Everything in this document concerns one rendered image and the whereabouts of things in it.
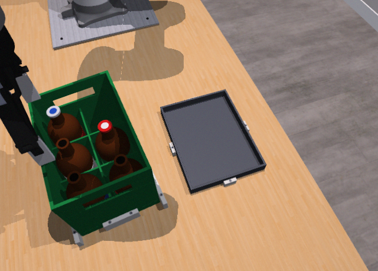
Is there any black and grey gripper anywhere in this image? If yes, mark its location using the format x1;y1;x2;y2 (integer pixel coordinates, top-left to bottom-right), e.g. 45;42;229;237
0;25;56;166

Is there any green bottle crate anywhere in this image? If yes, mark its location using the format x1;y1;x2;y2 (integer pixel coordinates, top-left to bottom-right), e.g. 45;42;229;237
28;70;160;236

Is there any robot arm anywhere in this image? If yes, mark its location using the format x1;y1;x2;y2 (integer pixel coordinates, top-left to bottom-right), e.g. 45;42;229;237
0;0;128;30

